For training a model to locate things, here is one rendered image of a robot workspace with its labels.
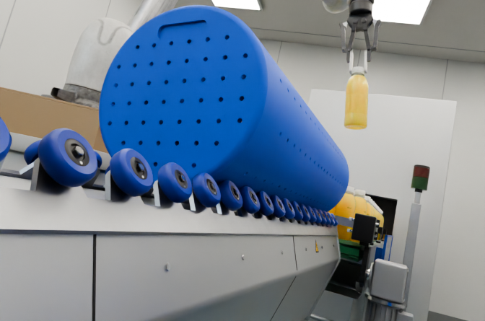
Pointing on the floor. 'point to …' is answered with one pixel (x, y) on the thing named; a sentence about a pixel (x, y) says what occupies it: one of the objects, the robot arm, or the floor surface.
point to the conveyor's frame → (351, 283)
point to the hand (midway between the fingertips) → (358, 62)
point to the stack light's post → (411, 242)
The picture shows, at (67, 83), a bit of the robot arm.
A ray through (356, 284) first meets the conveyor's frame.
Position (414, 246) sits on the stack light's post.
